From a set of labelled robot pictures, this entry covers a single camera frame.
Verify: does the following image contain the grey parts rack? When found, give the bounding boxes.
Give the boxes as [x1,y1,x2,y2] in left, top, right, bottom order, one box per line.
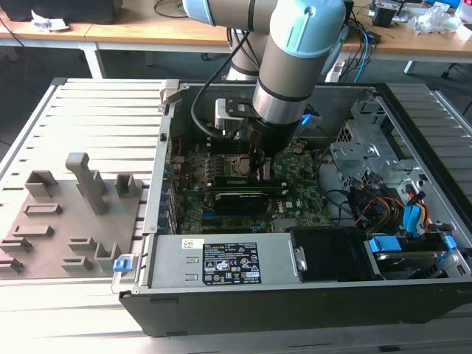
[0,151,150,281]

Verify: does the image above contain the clear plastic bag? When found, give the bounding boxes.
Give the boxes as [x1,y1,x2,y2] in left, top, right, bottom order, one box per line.
[408,1,460,36]

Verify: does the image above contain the black power supply label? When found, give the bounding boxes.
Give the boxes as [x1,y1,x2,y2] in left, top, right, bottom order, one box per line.
[202,242,263,285]

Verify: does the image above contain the open black PC case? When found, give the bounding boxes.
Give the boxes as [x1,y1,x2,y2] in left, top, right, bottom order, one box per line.
[110,79,472,339]

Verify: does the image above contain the light wooden desk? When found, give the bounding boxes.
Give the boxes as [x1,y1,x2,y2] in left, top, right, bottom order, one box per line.
[0,0,472,80]

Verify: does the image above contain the silver power supply unit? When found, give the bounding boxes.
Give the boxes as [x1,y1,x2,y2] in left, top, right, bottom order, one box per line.
[147,232,298,291]

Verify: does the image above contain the black camera cable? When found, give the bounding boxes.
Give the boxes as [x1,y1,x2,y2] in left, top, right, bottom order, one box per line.
[190,29,254,140]

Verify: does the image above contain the black chair base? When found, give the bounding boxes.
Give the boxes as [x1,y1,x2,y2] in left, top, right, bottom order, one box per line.
[440,62,472,80]

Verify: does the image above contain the blue disk carrier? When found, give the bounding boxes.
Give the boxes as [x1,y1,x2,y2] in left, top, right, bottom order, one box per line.
[364,235,457,276]

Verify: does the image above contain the blue flat cable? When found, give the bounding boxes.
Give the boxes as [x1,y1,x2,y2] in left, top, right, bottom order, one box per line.
[403,204,424,239]

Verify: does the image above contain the black graphics card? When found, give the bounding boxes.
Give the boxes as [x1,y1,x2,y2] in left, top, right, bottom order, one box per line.
[213,190,272,215]

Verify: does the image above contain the silver hard disk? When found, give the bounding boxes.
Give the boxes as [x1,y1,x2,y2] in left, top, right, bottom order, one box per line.
[374,250,449,280]

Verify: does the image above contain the metal CPU socket cover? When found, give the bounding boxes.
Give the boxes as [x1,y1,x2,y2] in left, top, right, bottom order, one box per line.
[226,154,255,178]

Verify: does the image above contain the white power strip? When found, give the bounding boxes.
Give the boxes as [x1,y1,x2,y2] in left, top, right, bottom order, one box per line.
[324,58,346,83]

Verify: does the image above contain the crumpled white paper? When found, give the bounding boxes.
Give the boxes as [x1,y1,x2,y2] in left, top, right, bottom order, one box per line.
[31,10,70,32]

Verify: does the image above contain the silver drive cage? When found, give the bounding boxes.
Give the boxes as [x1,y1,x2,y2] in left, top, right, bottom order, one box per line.
[329,94,425,192]

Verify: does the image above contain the black bag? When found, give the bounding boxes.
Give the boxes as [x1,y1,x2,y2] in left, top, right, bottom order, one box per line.
[3,0,116,25]

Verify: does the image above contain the green RAM stick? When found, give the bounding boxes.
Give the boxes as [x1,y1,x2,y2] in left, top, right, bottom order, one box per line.
[213,175,288,190]

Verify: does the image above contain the black plastic shroud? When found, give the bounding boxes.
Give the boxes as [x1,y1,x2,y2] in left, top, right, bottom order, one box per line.
[285,227,373,283]

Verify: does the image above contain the green motherboard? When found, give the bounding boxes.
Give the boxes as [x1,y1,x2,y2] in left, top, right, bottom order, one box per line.
[171,142,333,235]

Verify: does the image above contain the silver metal latch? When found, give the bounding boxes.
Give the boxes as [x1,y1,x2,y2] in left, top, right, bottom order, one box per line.
[294,245,308,272]

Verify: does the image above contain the blue plastic latch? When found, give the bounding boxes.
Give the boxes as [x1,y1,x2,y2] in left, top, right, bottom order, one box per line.
[113,257,133,274]

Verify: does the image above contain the small black device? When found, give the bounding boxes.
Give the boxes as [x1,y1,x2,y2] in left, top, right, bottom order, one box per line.
[371,2,401,27]

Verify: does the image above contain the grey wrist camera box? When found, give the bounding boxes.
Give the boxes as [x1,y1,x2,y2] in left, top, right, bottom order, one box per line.
[213,96,256,131]

